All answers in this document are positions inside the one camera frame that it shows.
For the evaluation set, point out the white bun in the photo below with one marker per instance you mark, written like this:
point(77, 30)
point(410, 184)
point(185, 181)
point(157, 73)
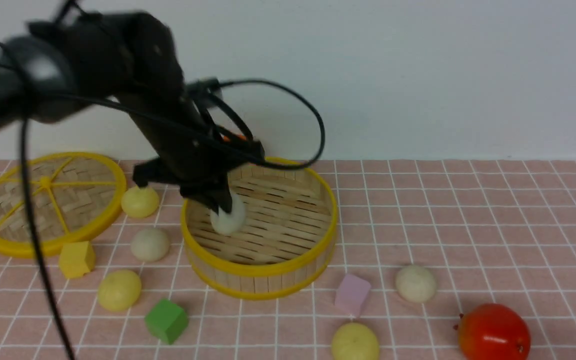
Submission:
point(150, 245)
point(416, 284)

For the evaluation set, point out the orange fruit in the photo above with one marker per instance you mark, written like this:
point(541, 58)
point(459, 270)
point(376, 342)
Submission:
point(230, 136)

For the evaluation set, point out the yellow foam block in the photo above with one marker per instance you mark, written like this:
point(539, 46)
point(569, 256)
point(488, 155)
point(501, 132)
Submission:
point(77, 259)

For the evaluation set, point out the bamboo steamer lid yellow rim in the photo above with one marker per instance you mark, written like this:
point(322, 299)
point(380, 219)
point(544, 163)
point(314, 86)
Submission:
point(75, 196)

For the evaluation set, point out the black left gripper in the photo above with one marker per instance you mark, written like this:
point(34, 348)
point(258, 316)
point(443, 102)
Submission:
point(200, 171)

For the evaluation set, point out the bamboo steamer tray yellow rim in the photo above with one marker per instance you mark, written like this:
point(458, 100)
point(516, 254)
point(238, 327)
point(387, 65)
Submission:
point(286, 242)

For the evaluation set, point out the pink foam cube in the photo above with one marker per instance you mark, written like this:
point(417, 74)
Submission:
point(351, 295)

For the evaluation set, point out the green foam cube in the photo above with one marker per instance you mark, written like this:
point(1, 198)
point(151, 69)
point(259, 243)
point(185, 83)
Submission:
point(166, 321)

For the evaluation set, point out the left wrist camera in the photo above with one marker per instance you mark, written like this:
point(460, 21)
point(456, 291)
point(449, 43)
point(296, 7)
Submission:
point(203, 91)

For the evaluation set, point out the red tomato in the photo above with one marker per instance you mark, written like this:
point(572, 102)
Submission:
point(493, 331)

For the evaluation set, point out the yellow bun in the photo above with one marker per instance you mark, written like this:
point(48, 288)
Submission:
point(119, 290)
point(140, 202)
point(355, 341)

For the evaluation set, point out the pink grid tablecloth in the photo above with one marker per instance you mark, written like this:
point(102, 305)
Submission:
point(489, 231)

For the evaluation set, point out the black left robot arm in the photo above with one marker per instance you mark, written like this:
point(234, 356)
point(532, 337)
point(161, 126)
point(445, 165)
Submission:
point(53, 71)

